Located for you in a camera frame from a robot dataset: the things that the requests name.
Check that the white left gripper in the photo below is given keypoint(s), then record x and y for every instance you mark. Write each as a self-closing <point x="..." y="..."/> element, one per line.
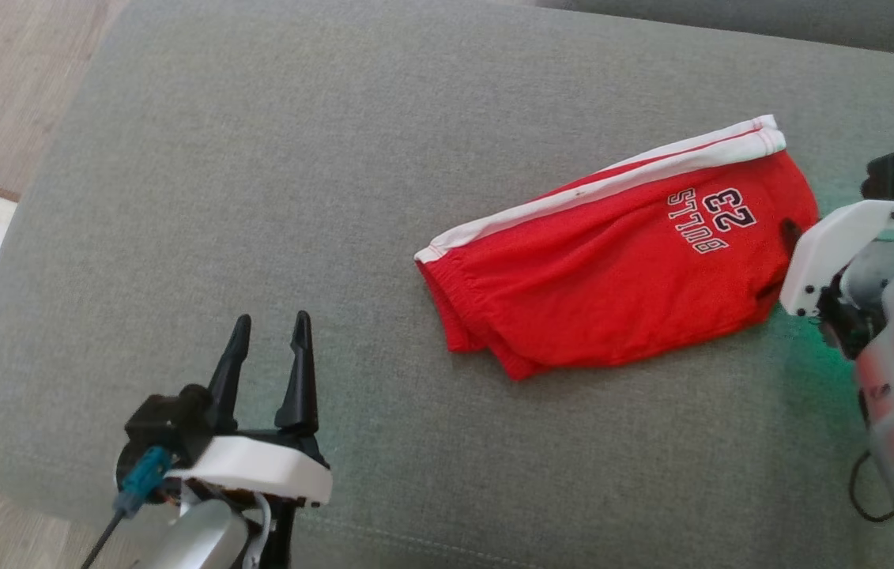
<point x="257" y="470"/>

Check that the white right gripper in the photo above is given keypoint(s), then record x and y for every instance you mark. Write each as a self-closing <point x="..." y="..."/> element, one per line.
<point x="830" y="245"/>

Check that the red basketball shorts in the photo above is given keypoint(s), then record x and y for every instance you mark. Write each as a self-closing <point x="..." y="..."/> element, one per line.
<point x="597" y="284"/>

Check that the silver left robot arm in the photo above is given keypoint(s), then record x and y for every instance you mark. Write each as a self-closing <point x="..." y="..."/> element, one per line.
<point x="201" y="537"/>

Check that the grey sofa seat cushion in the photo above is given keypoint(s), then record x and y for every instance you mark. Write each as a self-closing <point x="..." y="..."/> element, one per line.
<point x="296" y="197"/>

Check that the grey sofa back cushion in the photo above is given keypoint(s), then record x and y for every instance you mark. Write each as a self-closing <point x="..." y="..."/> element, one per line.
<point x="771" y="20"/>

